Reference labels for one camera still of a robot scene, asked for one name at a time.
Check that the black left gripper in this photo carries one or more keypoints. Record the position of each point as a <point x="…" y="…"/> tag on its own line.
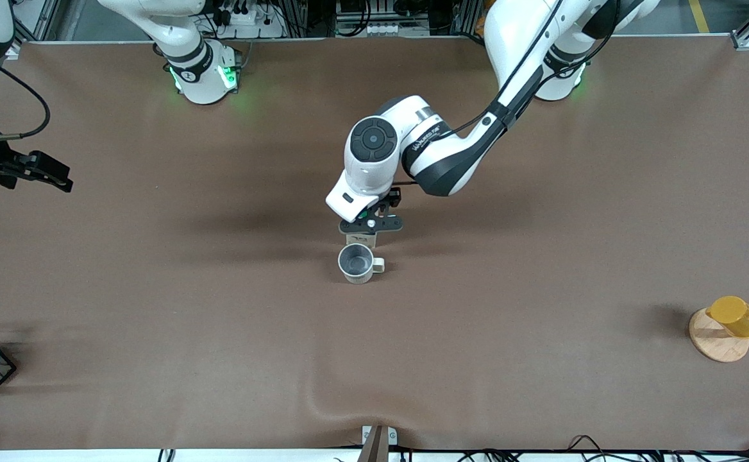
<point x="390" y="200"/>

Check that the cream mug grey inside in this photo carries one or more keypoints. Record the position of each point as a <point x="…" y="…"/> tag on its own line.
<point x="358" y="264"/>

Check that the small white power strip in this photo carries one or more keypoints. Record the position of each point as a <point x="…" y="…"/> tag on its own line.
<point x="387" y="29"/>

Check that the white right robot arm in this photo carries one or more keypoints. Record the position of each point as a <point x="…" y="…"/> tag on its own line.
<point x="201" y="80"/>

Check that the blue white milk carton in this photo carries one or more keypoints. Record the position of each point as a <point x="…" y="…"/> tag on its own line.
<point x="361" y="239"/>

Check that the round wooden cup stand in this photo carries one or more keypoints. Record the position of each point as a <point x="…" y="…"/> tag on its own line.
<point x="715" y="343"/>

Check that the yellow plastic cup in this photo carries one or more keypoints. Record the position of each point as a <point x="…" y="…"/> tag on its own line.
<point x="739" y="317"/>

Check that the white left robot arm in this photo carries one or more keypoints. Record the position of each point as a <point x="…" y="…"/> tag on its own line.
<point x="445" y="160"/>

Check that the brown table cover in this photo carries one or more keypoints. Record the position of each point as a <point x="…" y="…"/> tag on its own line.
<point x="374" y="333"/>

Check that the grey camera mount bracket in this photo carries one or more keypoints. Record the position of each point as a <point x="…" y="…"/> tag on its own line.
<point x="379" y="443"/>

